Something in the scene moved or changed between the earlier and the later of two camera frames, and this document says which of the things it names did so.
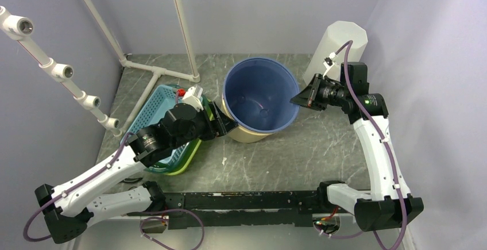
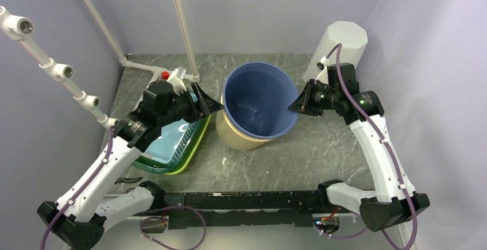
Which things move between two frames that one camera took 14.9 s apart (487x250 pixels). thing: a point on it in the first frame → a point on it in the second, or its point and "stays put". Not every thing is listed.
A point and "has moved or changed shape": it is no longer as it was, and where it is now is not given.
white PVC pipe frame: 19,28 stays put
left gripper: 224,123 → 208,103
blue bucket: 256,93 stays put
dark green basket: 207,102 stays put
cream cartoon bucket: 240,134 has moved or changed shape
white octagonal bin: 336,34 stays put
